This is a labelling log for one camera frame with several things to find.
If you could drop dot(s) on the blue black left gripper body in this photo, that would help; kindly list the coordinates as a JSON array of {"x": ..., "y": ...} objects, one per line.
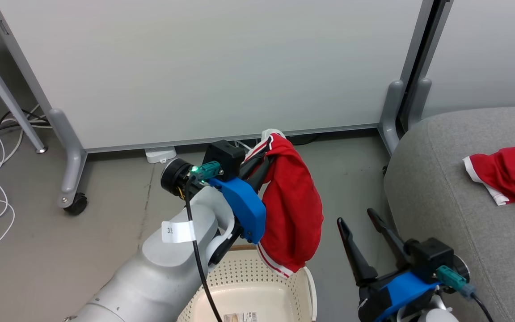
[{"x": 246, "y": 208}]

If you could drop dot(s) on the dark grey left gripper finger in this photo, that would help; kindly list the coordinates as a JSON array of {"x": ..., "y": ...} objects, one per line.
[
  {"x": 253, "y": 163},
  {"x": 263, "y": 176}
]

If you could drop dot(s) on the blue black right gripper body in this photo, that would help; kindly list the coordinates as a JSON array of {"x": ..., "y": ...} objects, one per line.
[{"x": 396, "y": 290}]

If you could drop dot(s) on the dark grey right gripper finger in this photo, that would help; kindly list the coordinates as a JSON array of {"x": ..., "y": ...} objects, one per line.
[
  {"x": 391, "y": 239},
  {"x": 356, "y": 255}
]

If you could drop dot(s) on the red garment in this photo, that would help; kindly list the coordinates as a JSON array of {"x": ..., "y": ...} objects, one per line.
[
  {"x": 293, "y": 210},
  {"x": 512, "y": 172}
]

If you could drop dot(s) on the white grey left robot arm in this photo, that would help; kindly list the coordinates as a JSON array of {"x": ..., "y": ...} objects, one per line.
[{"x": 159, "y": 273}]

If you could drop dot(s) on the grey fabric sofa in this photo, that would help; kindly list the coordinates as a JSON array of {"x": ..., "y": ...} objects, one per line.
[{"x": 441, "y": 188}]

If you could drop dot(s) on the green left wrist connector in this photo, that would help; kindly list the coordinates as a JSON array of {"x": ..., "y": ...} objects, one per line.
[{"x": 207, "y": 171}]

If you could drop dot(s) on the green wrist connector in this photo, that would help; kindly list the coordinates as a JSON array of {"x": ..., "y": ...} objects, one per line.
[
  {"x": 452, "y": 277},
  {"x": 207, "y": 171}
]

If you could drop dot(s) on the green right wrist connector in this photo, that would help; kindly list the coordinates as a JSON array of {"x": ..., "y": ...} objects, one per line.
[{"x": 452, "y": 277}]

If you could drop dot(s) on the white paper tag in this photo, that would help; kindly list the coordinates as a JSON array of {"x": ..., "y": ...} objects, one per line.
[{"x": 178, "y": 231}]

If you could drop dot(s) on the cream perforated laundry basket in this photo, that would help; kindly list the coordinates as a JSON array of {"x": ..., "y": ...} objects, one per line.
[{"x": 248, "y": 286}]

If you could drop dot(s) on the large white partition panel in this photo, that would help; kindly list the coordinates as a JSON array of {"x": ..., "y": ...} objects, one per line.
[{"x": 217, "y": 67}]

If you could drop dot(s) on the printed label in basket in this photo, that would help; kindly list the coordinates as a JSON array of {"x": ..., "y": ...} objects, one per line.
[{"x": 239, "y": 317}]

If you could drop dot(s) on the grey foot of narrow panel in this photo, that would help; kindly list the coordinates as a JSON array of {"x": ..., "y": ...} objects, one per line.
[{"x": 419, "y": 103}]

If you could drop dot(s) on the black caster wheel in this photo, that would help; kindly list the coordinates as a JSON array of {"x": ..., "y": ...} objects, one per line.
[{"x": 76, "y": 204}]

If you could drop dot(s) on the grey panel foot with caster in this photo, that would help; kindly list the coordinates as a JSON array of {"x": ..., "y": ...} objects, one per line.
[{"x": 72, "y": 152}]

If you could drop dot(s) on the narrow white partition panel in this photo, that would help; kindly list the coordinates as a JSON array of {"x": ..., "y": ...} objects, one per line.
[{"x": 485, "y": 53}]

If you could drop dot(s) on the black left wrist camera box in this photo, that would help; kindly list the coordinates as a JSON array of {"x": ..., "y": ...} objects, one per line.
[{"x": 226, "y": 156}]

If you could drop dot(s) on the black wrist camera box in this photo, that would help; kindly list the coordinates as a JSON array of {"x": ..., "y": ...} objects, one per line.
[
  {"x": 432, "y": 257},
  {"x": 226, "y": 156}
]

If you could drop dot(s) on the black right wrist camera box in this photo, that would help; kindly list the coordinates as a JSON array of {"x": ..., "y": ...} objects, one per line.
[{"x": 432, "y": 257}]

